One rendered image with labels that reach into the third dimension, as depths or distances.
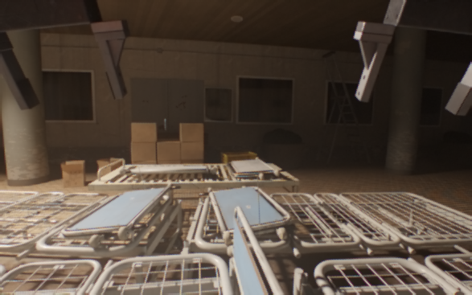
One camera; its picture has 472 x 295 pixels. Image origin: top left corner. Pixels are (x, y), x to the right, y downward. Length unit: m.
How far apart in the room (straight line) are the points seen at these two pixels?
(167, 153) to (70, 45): 4.36
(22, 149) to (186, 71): 3.89
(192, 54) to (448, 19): 6.46
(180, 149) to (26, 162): 2.66
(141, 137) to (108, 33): 3.76
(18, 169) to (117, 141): 2.40
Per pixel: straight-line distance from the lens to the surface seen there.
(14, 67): 0.45
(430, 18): 0.38
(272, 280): 0.60
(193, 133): 4.09
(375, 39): 0.37
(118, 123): 6.78
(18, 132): 5.22
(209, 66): 6.63
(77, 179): 4.73
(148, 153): 4.12
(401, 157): 6.28
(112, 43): 0.38
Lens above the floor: 1.14
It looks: 6 degrees down
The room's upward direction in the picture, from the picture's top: 1 degrees clockwise
